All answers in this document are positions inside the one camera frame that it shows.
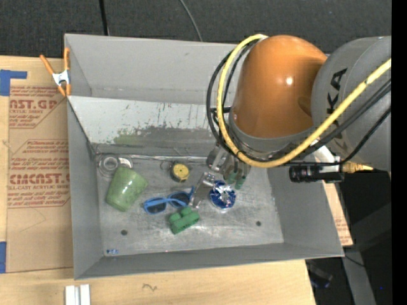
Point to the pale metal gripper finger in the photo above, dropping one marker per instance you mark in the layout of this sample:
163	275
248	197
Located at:
204	195
199	189

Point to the blue and silver foil cup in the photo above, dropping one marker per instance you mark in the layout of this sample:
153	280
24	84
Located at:
222	197

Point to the yellow and black tape measure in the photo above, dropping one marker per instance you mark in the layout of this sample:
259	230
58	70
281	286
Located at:
179	172

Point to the green toy block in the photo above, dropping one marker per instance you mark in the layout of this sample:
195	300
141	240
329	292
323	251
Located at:
182	221

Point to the blue sunglasses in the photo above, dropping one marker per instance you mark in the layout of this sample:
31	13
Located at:
155	204

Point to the green cup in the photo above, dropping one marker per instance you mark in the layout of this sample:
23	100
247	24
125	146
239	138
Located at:
125	189

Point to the grey metal bin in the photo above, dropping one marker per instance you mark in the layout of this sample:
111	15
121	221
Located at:
159	75

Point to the brown cardboard board red print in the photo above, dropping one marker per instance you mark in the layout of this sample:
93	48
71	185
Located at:
35	227

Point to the black cylinder on white bracket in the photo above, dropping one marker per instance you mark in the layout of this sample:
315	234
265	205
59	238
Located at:
313	173

